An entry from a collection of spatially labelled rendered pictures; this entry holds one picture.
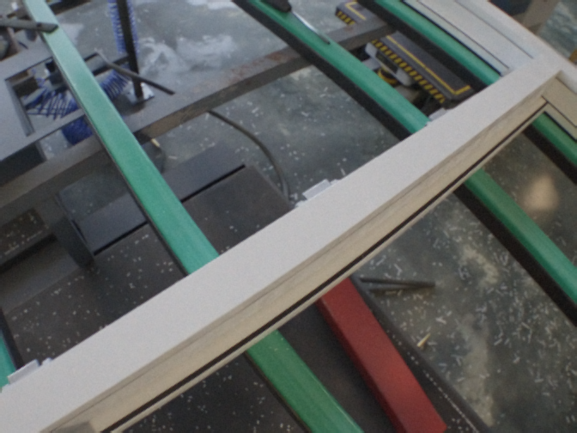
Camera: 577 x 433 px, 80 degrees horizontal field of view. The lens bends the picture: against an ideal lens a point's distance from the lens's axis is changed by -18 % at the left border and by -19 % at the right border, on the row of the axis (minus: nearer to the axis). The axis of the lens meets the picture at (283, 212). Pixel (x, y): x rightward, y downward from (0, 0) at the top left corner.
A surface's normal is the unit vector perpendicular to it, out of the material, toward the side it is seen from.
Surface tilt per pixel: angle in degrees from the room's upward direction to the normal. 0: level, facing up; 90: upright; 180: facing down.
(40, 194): 90
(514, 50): 90
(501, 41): 90
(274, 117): 0
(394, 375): 0
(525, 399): 0
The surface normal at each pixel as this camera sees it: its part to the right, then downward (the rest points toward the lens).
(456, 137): 0.10, -0.51
